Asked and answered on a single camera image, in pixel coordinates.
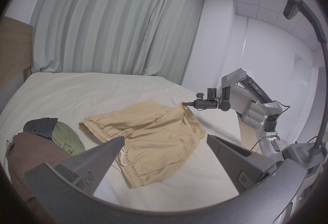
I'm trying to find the black garment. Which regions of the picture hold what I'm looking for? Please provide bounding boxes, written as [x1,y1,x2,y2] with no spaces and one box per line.
[23,117,59,140]

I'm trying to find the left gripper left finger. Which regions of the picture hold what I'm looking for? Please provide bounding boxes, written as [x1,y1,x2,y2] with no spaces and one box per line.
[54,136,125,195]

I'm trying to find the green garment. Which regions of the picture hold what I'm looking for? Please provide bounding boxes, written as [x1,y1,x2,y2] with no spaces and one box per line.
[51,121,86,156]

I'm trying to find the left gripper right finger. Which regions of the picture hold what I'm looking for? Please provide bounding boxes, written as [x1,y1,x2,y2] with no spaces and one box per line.
[206,135,277,195]

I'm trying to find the bed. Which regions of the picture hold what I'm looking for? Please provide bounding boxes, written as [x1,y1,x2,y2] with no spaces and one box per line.
[0,17,242,205]

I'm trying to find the grey-green curtain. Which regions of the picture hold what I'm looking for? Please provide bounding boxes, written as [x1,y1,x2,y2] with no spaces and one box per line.
[29,0,205,85]

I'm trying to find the brown garment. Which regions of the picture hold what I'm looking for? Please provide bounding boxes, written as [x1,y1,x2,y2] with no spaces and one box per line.
[5,132,75,204]

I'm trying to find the tan shorts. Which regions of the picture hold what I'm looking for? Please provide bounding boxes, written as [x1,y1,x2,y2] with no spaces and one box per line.
[78,98,207,189]

